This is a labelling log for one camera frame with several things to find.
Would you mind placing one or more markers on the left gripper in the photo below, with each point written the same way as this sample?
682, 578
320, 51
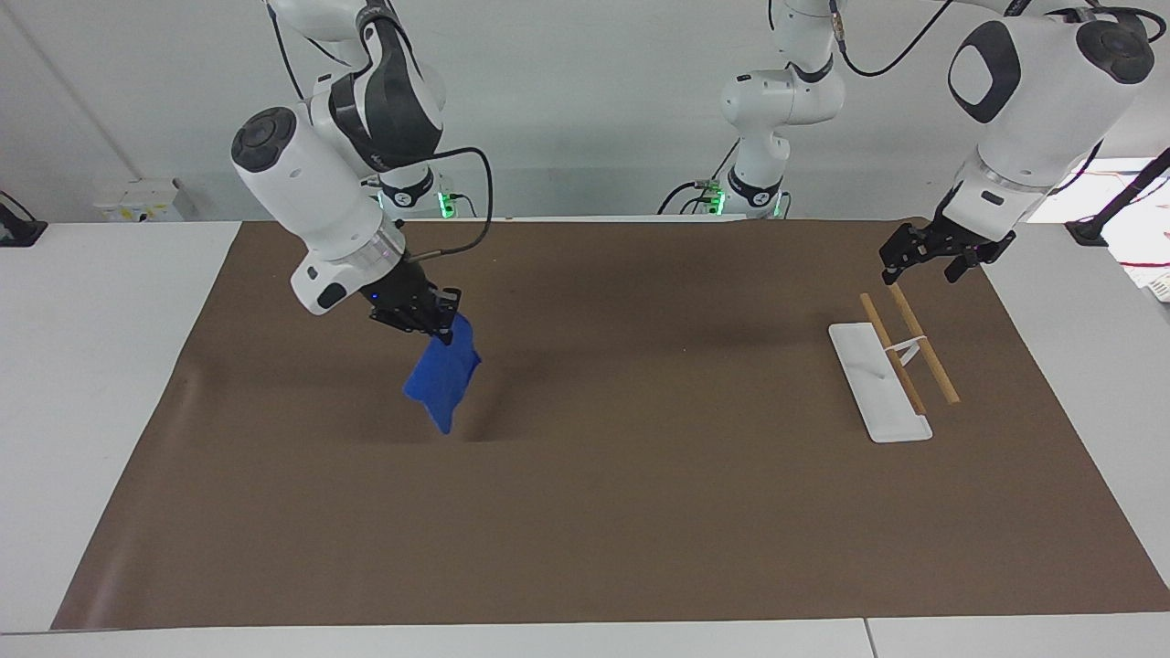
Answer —
971, 242

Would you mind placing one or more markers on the white rack with wooden bars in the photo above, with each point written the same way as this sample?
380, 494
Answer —
877, 384

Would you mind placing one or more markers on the white box with yellow labels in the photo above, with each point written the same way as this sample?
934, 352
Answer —
142, 199

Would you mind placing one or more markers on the black stand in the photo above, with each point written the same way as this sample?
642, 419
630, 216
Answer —
1090, 228
16, 228

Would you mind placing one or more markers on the blue towel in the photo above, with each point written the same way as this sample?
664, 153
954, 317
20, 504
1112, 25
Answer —
443, 379

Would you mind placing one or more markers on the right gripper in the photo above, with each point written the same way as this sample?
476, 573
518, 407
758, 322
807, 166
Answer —
395, 291

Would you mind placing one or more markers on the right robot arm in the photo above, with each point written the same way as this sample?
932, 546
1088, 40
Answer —
306, 187

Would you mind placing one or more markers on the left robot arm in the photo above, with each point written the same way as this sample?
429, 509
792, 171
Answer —
1033, 100

